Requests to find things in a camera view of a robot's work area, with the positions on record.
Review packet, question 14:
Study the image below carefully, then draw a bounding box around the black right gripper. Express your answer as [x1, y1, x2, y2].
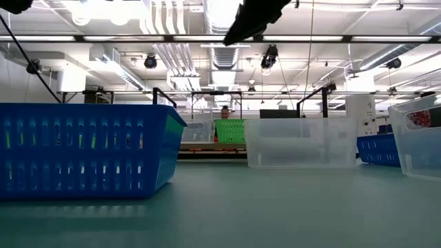
[223, 0, 293, 47]

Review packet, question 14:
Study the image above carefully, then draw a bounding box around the green slotted plastic basket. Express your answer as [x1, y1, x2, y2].
[214, 118, 247, 145]
[5, 129, 97, 149]

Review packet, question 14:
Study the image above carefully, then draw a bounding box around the clear plastic bin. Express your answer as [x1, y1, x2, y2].
[181, 119, 215, 144]
[387, 93, 441, 183]
[243, 117, 359, 169]

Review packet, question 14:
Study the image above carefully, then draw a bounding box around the blue slotted plastic basket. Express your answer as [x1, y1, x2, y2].
[356, 133, 402, 168]
[0, 102, 188, 200]

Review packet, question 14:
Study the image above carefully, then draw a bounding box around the black beam with light strips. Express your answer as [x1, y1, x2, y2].
[0, 33, 441, 45]

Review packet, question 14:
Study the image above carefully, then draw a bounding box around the black monitor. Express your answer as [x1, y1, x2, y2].
[259, 109, 300, 120]

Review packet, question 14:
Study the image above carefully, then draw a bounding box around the green table mat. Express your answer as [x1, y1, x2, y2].
[0, 158, 441, 248]

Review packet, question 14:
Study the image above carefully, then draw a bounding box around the red slotted crate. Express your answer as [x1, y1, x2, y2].
[405, 110, 432, 129]

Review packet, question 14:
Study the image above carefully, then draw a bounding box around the black hanging camera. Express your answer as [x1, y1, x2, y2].
[26, 59, 41, 75]
[385, 56, 402, 70]
[260, 44, 279, 70]
[143, 54, 158, 70]

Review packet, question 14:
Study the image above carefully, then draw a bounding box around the silver ventilation duct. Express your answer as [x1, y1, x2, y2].
[206, 0, 244, 107]

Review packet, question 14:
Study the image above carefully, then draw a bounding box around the black background rig frame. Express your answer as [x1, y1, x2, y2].
[191, 90, 244, 120]

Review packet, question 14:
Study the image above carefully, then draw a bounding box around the black metal rig frame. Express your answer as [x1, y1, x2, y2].
[0, 13, 63, 104]

